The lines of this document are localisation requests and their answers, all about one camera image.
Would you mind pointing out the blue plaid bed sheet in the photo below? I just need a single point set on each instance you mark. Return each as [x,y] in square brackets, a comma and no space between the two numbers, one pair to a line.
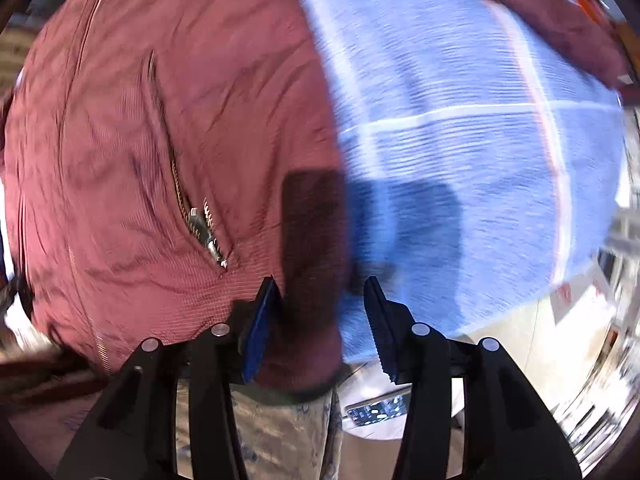
[450,160]

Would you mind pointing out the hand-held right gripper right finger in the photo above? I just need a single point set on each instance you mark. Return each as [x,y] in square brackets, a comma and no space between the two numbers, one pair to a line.
[376,327]

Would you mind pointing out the small electronic device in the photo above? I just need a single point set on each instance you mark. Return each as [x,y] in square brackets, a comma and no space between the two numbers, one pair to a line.
[375,412]

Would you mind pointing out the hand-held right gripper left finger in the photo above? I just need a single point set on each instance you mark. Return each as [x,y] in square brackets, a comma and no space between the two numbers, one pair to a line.
[260,332]

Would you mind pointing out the beige patterned cloth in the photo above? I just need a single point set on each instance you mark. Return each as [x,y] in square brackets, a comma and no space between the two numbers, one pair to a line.
[285,435]

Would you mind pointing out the maroon checked puffer jacket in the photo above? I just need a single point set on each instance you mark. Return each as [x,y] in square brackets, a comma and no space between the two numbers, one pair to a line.
[175,135]

